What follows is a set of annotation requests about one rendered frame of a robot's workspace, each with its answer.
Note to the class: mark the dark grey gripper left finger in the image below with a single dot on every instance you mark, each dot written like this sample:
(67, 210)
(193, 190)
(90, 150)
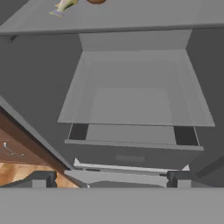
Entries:
(43, 178)

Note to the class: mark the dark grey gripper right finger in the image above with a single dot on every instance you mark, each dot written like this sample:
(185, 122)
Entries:
(178, 178)

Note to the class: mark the dark grey fridge drawer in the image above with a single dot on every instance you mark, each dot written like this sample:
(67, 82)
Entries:
(131, 156)

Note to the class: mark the grey fridge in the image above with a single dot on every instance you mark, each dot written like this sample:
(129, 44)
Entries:
(35, 87)

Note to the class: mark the translucent grey fridge bin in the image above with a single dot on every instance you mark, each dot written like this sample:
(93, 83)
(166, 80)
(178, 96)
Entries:
(134, 87)

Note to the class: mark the grey fridge shelf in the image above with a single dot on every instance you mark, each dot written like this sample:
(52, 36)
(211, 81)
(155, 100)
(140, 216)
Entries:
(140, 16)

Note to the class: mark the pale green fish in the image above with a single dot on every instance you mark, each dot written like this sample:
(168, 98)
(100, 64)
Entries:
(62, 7)

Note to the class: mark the orange-brown tangerine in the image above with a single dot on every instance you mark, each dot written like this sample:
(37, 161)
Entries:
(96, 1)

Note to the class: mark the brown wooden drawer front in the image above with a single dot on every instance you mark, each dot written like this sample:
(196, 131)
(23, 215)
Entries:
(20, 145)

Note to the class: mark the white fridge rail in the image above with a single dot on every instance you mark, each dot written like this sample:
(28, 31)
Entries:
(116, 167)

